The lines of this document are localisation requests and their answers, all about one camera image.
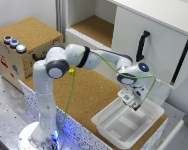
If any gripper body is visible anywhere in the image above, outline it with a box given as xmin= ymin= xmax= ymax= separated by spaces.
xmin=117 ymin=86 xmax=146 ymax=108

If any green cable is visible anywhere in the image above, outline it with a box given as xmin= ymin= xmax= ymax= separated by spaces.
xmin=57 ymin=49 xmax=158 ymax=138

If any green button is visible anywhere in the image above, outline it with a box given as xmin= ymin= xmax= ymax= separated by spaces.
xmin=15 ymin=43 xmax=28 ymax=54

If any wooden drawer box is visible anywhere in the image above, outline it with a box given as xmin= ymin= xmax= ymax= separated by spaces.
xmin=0 ymin=16 xmax=65 ymax=92

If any white sliding door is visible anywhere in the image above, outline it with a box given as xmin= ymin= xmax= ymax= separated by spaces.
xmin=110 ymin=5 xmax=188 ymax=91

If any white plastic box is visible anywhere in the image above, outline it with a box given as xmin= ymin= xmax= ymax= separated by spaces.
xmin=90 ymin=96 xmax=166 ymax=150

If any black drawer handle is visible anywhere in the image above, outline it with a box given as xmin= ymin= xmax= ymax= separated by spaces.
xmin=31 ymin=51 xmax=48 ymax=63

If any white cabinet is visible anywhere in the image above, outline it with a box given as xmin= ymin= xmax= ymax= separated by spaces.
xmin=65 ymin=0 xmax=188 ymax=115

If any blue button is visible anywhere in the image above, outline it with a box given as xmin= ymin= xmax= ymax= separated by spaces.
xmin=9 ymin=38 xmax=20 ymax=49

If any yellow block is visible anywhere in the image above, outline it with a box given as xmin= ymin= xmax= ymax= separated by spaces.
xmin=68 ymin=68 xmax=75 ymax=77

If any red button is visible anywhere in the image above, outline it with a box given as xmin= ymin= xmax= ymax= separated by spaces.
xmin=3 ymin=35 xmax=13 ymax=45

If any black door handle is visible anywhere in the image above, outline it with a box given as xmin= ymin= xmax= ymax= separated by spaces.
xmin=135 ymin=30 xmax=151 ymax=63

